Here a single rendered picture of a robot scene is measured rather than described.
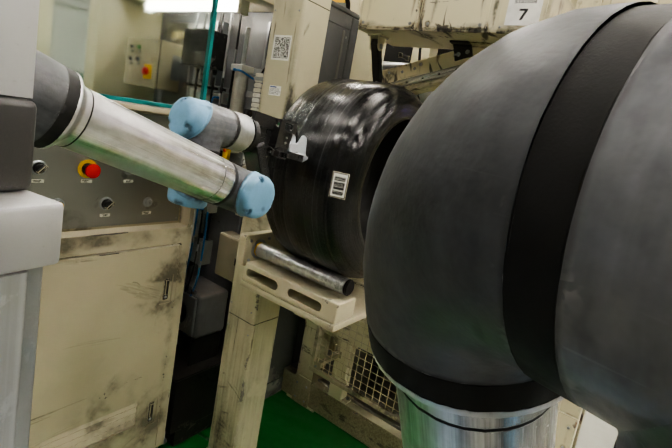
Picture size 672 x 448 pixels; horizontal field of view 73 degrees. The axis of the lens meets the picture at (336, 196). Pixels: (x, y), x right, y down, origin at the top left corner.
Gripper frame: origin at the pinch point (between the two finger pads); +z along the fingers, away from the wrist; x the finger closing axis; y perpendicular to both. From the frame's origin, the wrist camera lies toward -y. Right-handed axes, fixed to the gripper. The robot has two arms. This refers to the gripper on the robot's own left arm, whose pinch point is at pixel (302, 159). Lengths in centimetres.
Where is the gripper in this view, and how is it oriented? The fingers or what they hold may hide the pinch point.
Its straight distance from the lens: 109.0
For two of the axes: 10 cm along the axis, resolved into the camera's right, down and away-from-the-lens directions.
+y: 2.5, -9.7, -0.5
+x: -7.9, -2.4, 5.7
